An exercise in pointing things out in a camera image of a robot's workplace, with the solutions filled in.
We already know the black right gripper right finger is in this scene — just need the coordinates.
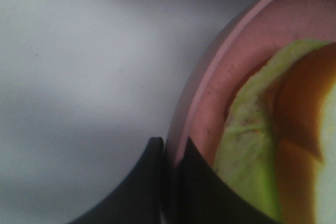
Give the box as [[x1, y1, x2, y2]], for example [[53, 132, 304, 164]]
[[178, 138, 277, 224]]

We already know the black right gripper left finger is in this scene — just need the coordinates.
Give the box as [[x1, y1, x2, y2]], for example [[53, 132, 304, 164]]
[[71, 137, 164, 224]]

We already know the white bread sandwich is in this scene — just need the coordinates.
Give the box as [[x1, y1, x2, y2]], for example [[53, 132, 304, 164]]
[[213, 39, 335, 223]]

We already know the pink round plate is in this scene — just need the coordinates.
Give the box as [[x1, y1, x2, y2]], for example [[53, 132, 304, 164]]
[[162, 0, 335, 223]]

